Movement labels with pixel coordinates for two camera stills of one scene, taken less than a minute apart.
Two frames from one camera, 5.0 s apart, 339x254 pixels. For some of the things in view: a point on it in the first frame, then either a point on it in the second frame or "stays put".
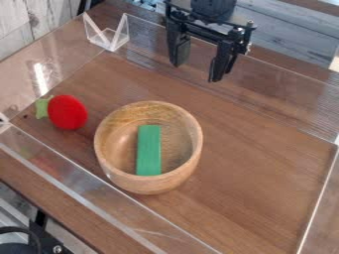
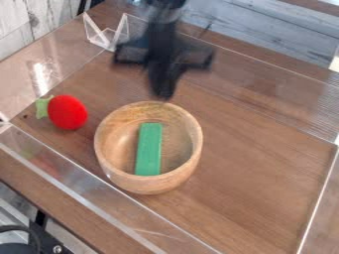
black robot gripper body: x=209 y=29 → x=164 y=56
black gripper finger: x=223 y=60 → x=171 y=76
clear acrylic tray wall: x=133 y=214 stays put
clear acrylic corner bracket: x=107 y=38 stays put
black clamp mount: x=51 y=245 stays put
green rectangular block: x=148 y=150 stays put
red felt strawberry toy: x=64 y=110 stays put
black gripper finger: x=179 y=45 → x=156 y=79
